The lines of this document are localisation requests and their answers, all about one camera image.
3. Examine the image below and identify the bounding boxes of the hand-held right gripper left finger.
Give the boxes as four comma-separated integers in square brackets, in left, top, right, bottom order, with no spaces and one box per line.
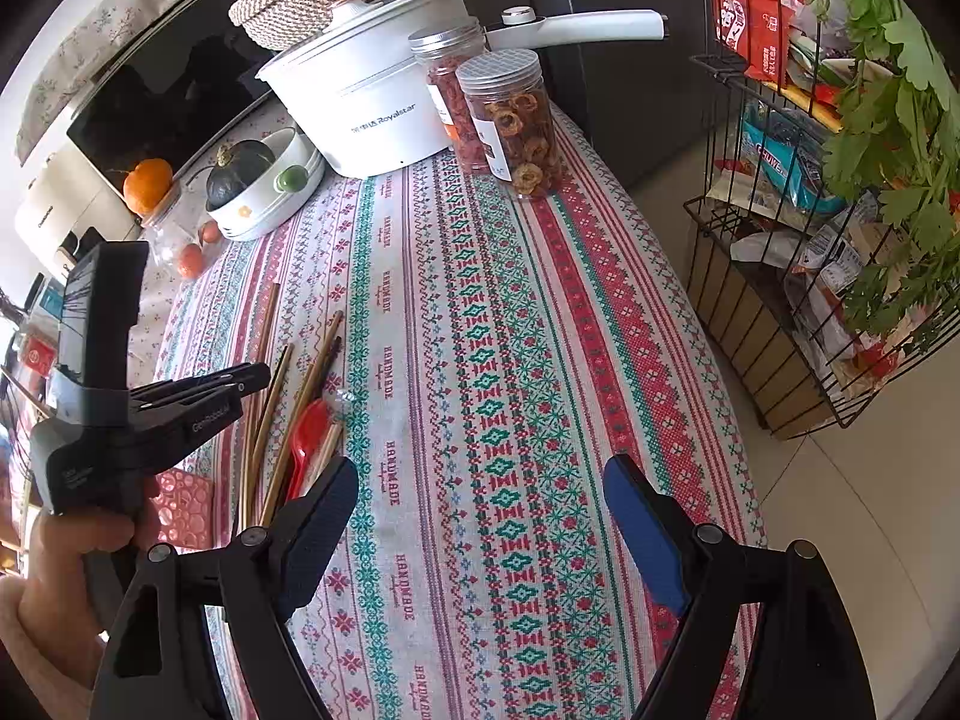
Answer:
[90,456,361,720]

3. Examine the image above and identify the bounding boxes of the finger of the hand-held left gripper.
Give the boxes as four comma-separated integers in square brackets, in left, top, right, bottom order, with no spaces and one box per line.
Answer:
[127,362,272,410]
[124,386,245,477]

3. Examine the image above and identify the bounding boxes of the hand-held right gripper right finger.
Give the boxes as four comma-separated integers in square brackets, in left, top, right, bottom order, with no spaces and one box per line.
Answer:
[602,454,878,720]

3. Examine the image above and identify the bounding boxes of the wooden chopstick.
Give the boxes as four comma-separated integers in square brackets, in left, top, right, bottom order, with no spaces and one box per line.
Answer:
[304,334,344,410]
[238,282,282,533]
[259,310,346,526]
[247,343,295,485]

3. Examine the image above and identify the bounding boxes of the red plastic spoon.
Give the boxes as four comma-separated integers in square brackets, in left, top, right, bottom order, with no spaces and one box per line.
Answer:
[283,439,323,500]
[296,399,335,451]

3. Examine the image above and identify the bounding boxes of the pink plastic basket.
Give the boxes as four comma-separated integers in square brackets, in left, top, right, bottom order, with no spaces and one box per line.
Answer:
[146,467,218,552]

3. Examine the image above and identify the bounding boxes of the person's left forearm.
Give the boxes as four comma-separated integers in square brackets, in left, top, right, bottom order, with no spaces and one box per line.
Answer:
[0,577,106,720]

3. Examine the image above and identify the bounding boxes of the person's left hand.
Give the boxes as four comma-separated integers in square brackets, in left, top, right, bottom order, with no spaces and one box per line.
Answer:
[19,478,163,652]

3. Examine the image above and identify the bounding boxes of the glass jar with bamboo lid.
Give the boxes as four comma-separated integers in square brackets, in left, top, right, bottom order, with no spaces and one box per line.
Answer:
[142,180,218,278]

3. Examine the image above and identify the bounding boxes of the white printed bowl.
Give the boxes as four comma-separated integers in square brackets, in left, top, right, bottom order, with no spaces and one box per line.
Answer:
[206,157,325,242]

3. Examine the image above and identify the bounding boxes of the dark green squash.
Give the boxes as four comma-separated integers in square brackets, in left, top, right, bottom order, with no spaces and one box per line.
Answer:
[205,139,277,211]

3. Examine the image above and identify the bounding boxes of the large tangerine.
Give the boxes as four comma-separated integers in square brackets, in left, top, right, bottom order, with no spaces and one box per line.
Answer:
[122,157,175,216]

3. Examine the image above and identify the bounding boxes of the white air fryer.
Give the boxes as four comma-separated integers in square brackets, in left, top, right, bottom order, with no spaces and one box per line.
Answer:
[13,141,143,278]

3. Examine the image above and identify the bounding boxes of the patterned red green tablecloth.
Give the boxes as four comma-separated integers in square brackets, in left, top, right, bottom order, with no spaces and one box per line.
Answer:
[124,101,770,720]

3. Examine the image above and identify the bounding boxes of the black door microwave oven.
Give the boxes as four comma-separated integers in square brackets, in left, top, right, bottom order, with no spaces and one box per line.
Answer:
[66,0,305,188]

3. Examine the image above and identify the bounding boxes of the white electric cooking pot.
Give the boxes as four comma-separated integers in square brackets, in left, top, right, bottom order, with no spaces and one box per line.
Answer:
[256,0,668,181]

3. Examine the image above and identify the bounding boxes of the jar of red dried fruit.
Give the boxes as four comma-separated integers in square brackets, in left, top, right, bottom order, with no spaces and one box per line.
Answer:
[409,21,488,173]

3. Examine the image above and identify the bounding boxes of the jar of dried fruit rings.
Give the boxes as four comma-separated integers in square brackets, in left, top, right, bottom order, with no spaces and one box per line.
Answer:
[455,49,575,201]

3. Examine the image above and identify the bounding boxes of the floral dust cover cloth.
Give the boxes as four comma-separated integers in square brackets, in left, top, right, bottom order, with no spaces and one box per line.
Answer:
[15,0,263,166]

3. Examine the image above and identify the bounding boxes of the blue snack packet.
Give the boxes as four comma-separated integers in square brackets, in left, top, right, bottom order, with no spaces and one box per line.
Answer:
[739,101,848,215]

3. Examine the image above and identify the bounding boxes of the dark grey refrigerator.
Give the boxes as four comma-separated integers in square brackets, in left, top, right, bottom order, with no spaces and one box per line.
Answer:
[352,0,721,196]

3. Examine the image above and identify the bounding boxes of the leafy green vegetable bunch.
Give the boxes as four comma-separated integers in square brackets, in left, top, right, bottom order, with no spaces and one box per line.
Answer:
[806,0,960,350]

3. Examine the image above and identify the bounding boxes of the red snack packet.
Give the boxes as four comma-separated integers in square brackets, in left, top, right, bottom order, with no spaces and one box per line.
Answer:
[709,0,807,87]

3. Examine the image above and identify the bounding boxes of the black wire storage rack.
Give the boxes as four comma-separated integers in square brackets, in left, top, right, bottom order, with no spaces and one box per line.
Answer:
[682,0,960,440]

